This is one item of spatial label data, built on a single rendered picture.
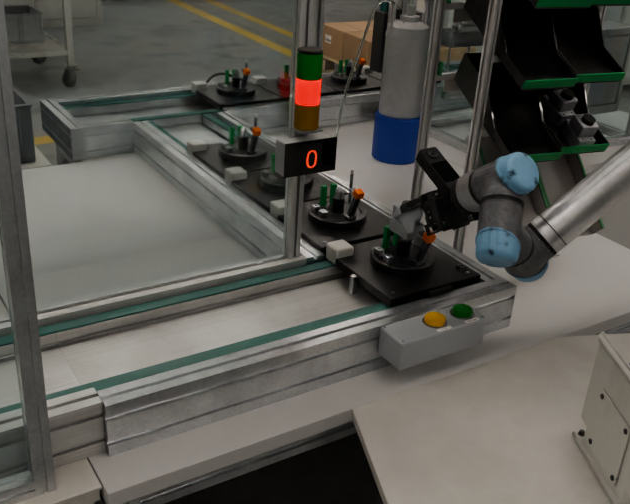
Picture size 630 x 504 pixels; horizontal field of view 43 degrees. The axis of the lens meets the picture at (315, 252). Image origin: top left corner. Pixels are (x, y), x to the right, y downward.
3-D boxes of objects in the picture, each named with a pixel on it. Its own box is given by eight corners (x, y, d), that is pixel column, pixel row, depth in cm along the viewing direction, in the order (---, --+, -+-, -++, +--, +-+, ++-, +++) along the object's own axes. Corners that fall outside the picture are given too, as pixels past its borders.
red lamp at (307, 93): (324, 104, 158) (326, 80, 156) (303, 107, 156) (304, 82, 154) (311, 98, 162) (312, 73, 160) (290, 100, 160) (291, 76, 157)
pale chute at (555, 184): (592, 234, 190) (604, 228, 186) (546, 241, 185) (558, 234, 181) (556, 127, 197) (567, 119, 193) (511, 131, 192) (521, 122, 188)
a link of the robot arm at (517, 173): (505, 187, 136) (510, 141, 139) (465, 203, 145) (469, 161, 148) (541, 201, 139) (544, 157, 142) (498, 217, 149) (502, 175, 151)
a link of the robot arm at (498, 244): (531, 275, 143) (535, 217, 146) (511, 252, 134) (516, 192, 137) (488, 275, 147) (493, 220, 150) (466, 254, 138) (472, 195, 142)
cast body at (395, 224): (423, 237, 170) (427, 206, 167) (406, 240, 168) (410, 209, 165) (399, 222, 176) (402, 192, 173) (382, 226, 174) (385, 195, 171)
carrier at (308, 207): (406, 236, 192) (412, 187, 186) (321, 255, 180) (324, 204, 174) (349, 200, 210) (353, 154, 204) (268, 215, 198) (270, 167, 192)
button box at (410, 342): (483, 343, 160) (487, 316, 157) (398, 371, 150) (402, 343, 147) (459, 327, 165) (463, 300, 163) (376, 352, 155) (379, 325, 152)
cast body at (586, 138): (590, 150, 181) (605, 127, 175) (574, 151, 179) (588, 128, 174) (571, 125, 185) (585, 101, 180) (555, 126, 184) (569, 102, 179)
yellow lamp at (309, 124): (323, 129, 161) (324, 105, 158) (301, 132, 158) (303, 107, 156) (310, 122, 164) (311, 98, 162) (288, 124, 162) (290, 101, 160)
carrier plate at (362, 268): (479, 282, 173) (481, 273, 172) (389, 308, 161) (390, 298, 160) (410, 238, 190) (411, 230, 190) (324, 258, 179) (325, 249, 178)
